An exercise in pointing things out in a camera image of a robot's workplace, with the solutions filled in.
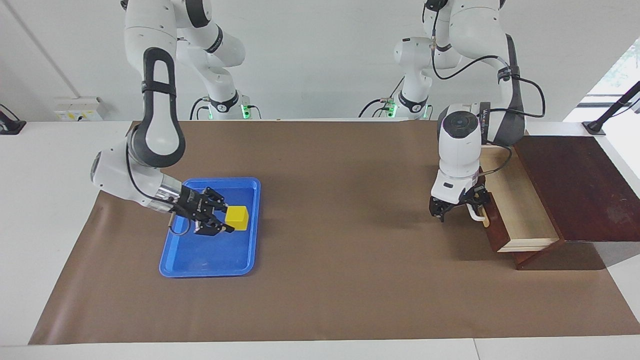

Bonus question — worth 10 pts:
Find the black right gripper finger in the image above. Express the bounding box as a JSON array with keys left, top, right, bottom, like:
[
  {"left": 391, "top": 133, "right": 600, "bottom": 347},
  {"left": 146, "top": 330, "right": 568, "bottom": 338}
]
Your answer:
[
  {"left": 201, "top": 187, "right": 229, "bottom": 210},
  {"left": 194, "top": 219, "right": 236, "bottom": 236}
]

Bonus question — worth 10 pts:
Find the white drawer handle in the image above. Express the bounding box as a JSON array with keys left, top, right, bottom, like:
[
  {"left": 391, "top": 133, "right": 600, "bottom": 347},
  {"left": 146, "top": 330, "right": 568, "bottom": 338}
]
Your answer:
[{"left": 466, "top": 204, "right": 490, "bottom": 224}]

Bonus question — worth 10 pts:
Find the yellow cube block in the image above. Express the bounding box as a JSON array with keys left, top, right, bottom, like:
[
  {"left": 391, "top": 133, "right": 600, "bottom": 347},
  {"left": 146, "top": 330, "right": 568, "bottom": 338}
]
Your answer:
[{"left": 225, "top": 205, "right": 250, "bottom": 231}]

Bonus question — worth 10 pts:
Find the wooden drawer with dark face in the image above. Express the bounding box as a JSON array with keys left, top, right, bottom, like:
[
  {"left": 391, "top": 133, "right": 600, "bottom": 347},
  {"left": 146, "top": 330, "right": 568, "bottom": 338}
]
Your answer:
[{"left": 477, "top": 145, "right": 566, "bottom": 253}]

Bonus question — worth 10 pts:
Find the blue plastic tray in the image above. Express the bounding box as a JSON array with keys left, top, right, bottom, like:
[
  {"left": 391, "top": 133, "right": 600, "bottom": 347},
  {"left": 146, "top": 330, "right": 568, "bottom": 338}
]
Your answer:
[{"left": 159, "top": 177, "right": 262, "bottom": 279}]

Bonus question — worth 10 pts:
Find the brown paper table mat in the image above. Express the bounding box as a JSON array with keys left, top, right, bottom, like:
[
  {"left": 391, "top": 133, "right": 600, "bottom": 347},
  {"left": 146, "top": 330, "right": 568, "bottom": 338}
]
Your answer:
[{"left": 28, "top": 120, "right": 640, "bottom": 346}]

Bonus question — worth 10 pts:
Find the dark brown wooden cabinet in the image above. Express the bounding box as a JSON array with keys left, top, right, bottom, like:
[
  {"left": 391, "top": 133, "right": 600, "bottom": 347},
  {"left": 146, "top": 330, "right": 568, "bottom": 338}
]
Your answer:
[{"left": 512, "top": 135, "right": 640, "bottom": 271}]

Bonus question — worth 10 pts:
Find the black stand base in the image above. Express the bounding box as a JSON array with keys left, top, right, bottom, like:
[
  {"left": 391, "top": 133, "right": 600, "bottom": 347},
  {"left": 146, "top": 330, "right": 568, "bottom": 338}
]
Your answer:
[{"left": 0, "top": 104, "right": 27, "bottom": 136}]

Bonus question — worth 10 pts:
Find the black right arm base cable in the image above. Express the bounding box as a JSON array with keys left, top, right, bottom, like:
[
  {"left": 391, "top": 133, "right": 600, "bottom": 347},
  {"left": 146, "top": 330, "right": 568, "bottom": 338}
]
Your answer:
[{"left": 189, "top": 96, "right": 262, "bottom": 121}]

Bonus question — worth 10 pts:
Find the black arm base cable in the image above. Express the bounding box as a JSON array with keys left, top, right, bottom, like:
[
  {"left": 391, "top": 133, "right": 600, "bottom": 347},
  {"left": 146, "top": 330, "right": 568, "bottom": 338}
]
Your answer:
[
  {"left": 189, "top": 96, "right": 262, "bottom": 121},
  {"left": 358, "top": 75, "right": 407, "bottom": 120}
]

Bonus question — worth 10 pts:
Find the black left arm base cable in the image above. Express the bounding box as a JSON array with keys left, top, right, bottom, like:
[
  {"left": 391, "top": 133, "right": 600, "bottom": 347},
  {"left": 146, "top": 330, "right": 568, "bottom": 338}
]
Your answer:
[{"left": 358, "top": 75, "right": 407, "bottom": 120}]

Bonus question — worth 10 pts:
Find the white wall socket box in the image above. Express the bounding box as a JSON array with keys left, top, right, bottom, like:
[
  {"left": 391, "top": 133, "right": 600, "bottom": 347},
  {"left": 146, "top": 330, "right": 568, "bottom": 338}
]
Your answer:
[{"left": 54, "top": 96, "right": 108, "bottom": 122}]

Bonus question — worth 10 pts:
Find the black camera stand with pole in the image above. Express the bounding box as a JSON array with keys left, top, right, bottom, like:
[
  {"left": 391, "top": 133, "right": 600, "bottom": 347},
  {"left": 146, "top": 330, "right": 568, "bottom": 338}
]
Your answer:
[{"left": 582, "top": 80, "right": 640, "bottom": 136}]

